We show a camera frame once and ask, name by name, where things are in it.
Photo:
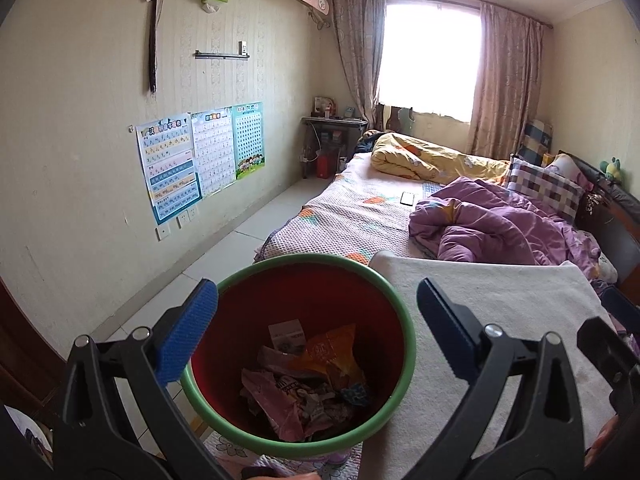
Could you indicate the bed with pink bedspread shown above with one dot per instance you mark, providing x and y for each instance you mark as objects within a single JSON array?
[{"x": 340, "y": 220}]

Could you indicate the small white wall box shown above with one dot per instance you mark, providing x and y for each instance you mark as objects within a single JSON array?
[{"x": 243, "y": 47}]

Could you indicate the blue plaid cushion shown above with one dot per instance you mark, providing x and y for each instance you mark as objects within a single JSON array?
[{"x": 535, "y": 142}]

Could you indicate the blue bordered alphabet poster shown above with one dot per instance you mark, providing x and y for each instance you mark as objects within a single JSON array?
[{"x": 170, "y": 170}]

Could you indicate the yellow quilt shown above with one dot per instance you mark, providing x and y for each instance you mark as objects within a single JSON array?
[{"x": 435, "y": 157}]

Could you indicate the person's right hand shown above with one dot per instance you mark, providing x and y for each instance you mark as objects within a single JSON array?
[{"x": 605, "y": 440}]

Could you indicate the green plush toy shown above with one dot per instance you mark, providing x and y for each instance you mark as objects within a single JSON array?
[{"x": 612, "y": 170}]

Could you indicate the purple quilt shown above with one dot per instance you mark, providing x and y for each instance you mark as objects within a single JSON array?
[{"x": 500, "y": 225}]

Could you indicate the brown wooden furniture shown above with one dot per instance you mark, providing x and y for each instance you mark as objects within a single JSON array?
[{"x": 25, "y": 350}]

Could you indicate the blue snack wrapper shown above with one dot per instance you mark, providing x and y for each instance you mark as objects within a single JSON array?
[{"x": 357, "y": 392}]

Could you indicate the dark wooden headboard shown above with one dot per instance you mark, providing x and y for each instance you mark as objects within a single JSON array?
[{"x": 617, "y": 230}]

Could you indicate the black wall rail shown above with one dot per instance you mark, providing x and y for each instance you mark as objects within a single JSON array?
[{"x": 220, "y": 55}]

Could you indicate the pink pillow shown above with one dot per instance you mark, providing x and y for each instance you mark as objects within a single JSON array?
[{"x": 570, "y": 167}]

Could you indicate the grey green bag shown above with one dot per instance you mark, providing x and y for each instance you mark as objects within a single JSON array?
[{"x": 400, "y": 119}]

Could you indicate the white cartoon pillow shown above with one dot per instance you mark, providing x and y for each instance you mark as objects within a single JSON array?
[{"x": 606, "y": 266}]

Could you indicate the checked pillow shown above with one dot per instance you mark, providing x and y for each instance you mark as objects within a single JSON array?
[{"x": 545, "y": 187}]

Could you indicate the beige patterned curtain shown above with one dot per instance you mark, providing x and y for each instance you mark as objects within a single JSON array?
[
  {"x": 355, "y": 60},
  {"x": 505, "y": 85}
]

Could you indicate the orange snack wrapper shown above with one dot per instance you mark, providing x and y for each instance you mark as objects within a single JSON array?
[{"x": 330, "y": 350}]

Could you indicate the white fleece blanket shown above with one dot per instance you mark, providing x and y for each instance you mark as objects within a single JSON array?
[{"x": 500, "y": 310}]

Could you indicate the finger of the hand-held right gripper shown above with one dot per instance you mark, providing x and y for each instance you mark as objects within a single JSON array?
[
  {"x": 622, "y": 305},
  {"x": 600, "y": 345}
]

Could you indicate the green bordered chart poster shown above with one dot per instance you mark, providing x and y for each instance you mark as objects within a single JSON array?
[{"x": 248, "y": 140}]

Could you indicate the dark side table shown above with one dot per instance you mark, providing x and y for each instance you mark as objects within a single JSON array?
[{"x": 332, "y": 122}]

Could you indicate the red bin with green rim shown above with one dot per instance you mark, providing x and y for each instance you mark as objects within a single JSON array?
[{"x": 300, "y": 300}]

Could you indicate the white chart poster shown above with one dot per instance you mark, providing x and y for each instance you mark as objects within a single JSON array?
[{"x": 214, "y": 155}]

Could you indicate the pink snack wrapper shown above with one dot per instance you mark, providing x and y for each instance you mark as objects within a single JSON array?
[{"x": 275, "y": 405}]

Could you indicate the black tassel wall hanging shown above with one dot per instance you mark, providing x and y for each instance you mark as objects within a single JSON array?
[{"x": 152, "y": 45}]

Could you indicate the dark garment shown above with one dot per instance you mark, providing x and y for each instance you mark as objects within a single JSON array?
[{"x": 367, "y": 142}]

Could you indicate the colourful small box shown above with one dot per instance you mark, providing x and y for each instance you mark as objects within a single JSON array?
[{"x": 322, "y": 106}]

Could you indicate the black white wrapper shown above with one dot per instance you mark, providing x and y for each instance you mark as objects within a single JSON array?
[{"x": 312, "y": 402}]

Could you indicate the white double wall outlet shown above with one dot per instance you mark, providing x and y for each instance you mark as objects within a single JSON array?
[{"x": 186, "y": 216}]

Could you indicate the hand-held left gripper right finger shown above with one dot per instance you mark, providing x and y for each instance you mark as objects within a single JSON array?
[{"x": 450, "y": 337}]

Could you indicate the red container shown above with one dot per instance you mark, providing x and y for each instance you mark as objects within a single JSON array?
[{"x": 324, "y": 166}]

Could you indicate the patterned floor mat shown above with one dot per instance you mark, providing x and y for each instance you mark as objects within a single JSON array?
[{"x": 227, "y": 447}]

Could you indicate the pale pink packet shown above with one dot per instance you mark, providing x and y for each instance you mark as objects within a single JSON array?
[{"x": 277, "y": 357}]

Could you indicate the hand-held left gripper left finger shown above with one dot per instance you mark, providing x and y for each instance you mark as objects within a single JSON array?
[{"x": 185, "y": 332}]

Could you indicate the bright window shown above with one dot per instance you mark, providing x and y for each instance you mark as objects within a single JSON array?
[{"x": 430, "y": 60}]

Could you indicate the black phone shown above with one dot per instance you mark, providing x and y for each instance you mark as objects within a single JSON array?
[{"x": 407, "y": 198}]

